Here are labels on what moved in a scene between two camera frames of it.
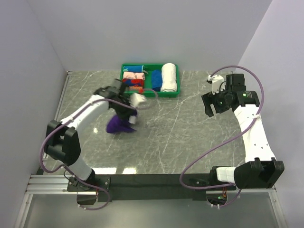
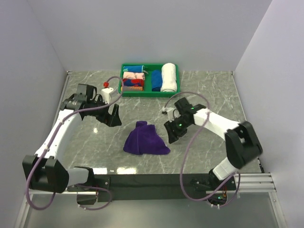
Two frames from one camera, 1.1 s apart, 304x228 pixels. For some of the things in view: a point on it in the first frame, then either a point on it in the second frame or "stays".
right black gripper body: (220, 101) to (180, 123)
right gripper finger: (207, 99) to (172, 132)
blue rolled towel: (156, 80) stays
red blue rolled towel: (134, 82) stays
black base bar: (139, 187) stays
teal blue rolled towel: (136, 69) stays
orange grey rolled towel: (135, 88) stays
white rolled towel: (169, 81) stays
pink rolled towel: (133, 75) stays
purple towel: (116, 125) to (144, 139)
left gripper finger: (132, 119) to (107, 118)
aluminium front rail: (58, 185) stays
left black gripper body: (122, 110) to (100, 111)
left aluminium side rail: (67, 76) stays
